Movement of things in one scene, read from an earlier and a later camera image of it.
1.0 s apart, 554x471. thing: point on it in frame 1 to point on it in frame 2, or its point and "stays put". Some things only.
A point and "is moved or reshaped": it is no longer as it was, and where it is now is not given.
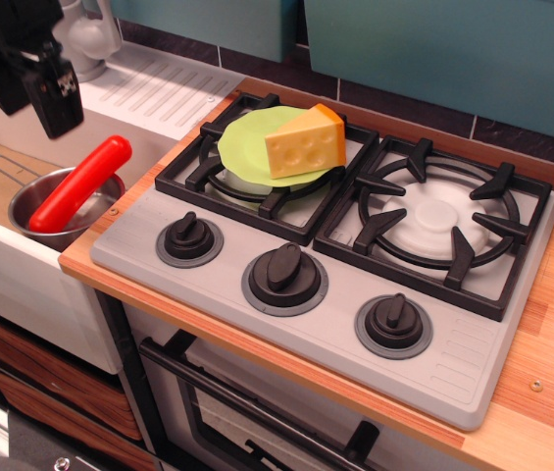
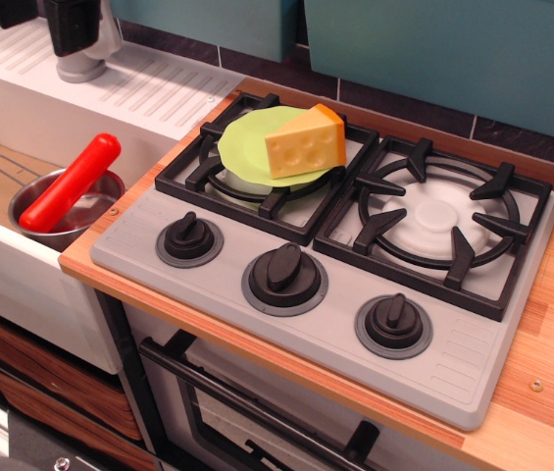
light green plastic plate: x=242 y=147 stays put
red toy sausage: x=54 y=212 is moved or reshaped
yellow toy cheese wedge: x=312 y=142 stays put
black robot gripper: x=25 y=26 to x=75 y=25
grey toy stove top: x=346 y=320 stays put
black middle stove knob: x=284 y=282 stays put
